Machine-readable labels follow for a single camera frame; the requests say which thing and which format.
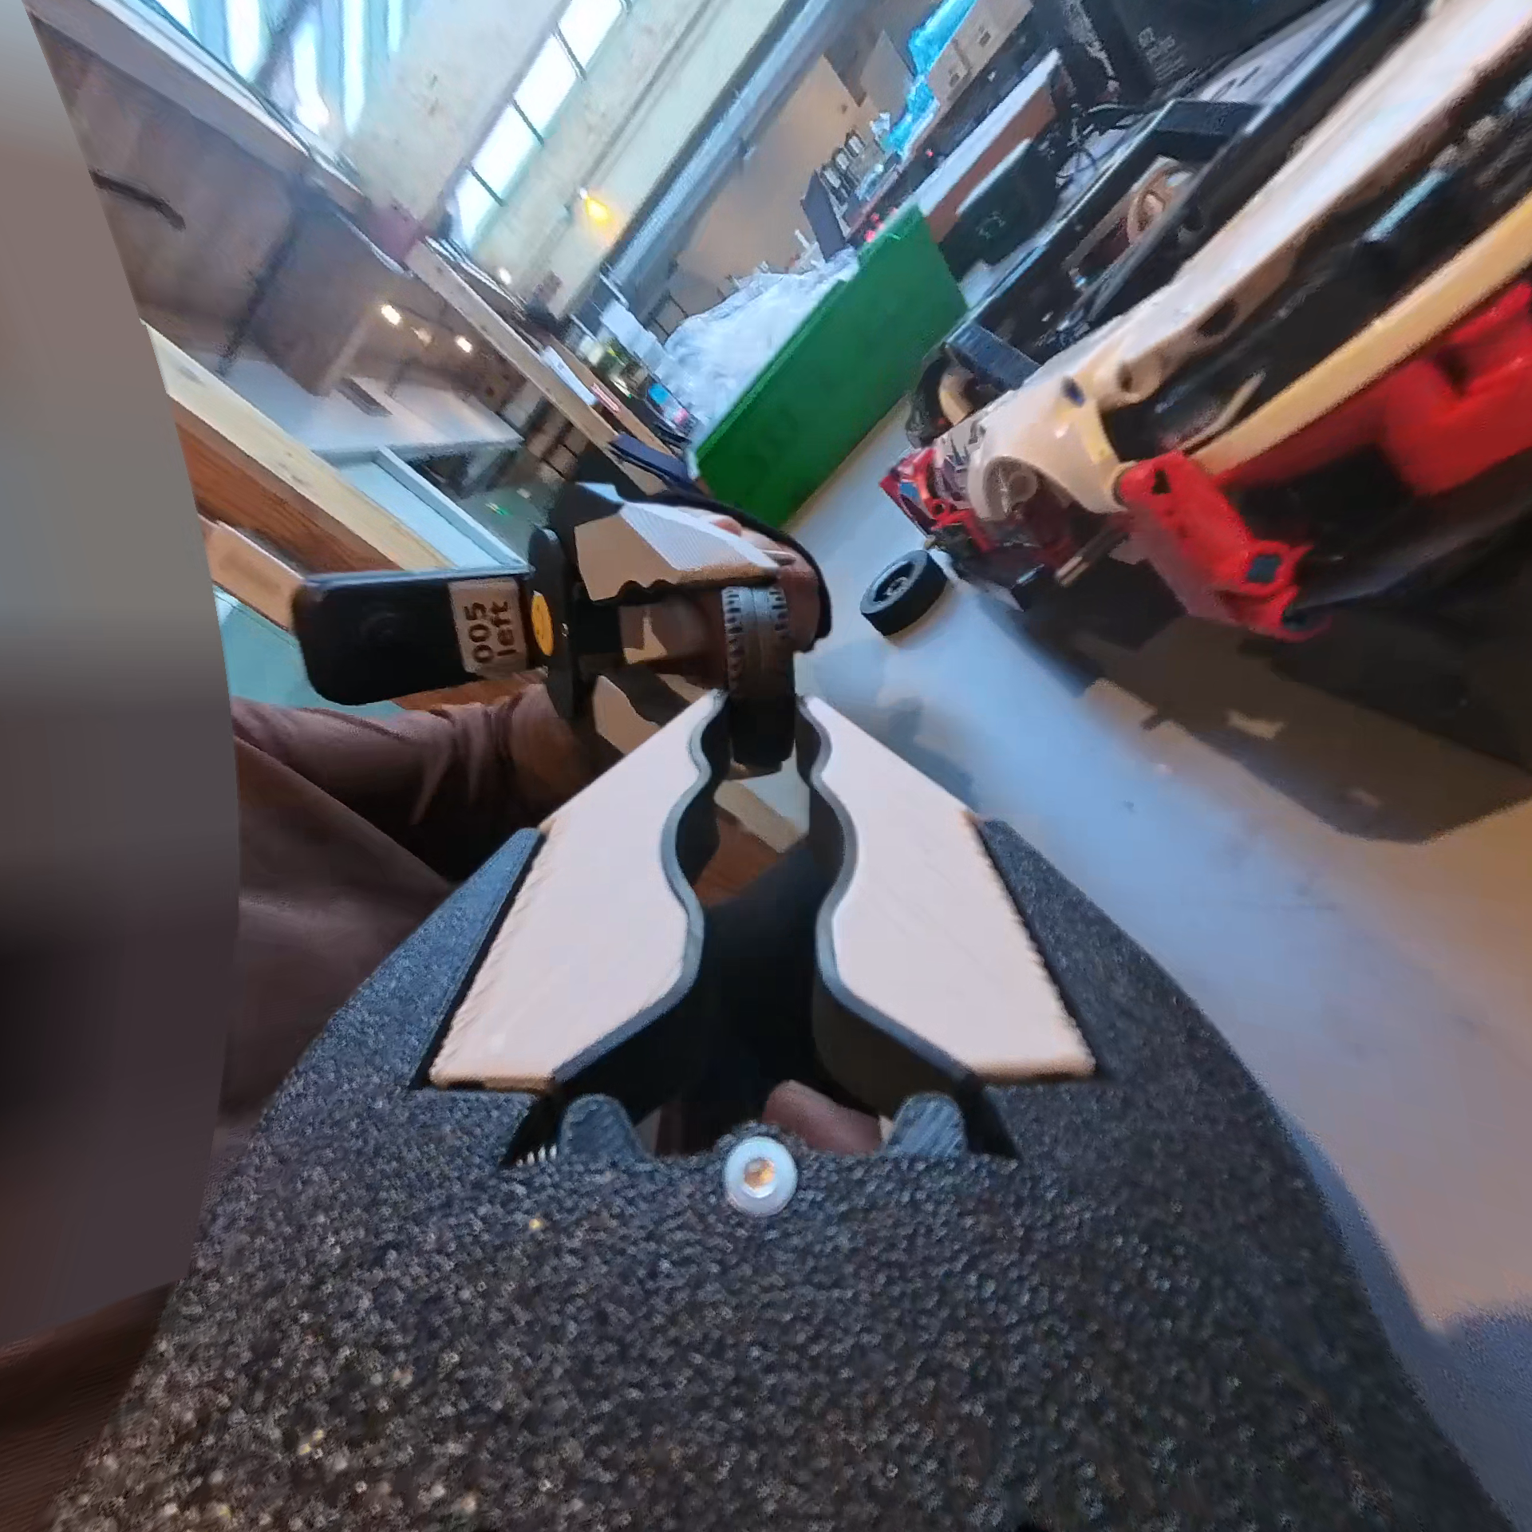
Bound person's brown shirt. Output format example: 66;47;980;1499
0;1285;194;1532

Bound clear plastic bags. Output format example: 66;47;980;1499
663;255;867;403

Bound person's right hand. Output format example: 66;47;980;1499
765;1079;885;1156

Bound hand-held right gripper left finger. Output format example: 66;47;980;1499
428;691;732;1096

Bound black toy wheel with rim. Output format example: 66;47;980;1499
721;578;801;769

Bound green storage bin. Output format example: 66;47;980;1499
692;204;971;530

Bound white brick toy race car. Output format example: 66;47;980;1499
880;23;1532;767

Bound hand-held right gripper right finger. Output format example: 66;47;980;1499
798;694;1099;1085

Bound black rubber toy tyre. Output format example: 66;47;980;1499
860;550;951;638

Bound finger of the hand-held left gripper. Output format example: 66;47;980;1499
617;589;736;693
579;494;820;596

